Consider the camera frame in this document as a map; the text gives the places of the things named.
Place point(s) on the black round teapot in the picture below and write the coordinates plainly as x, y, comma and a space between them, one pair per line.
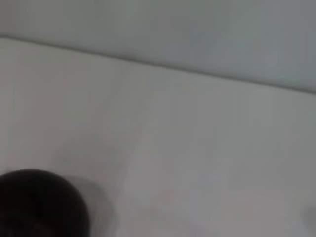
37, 207

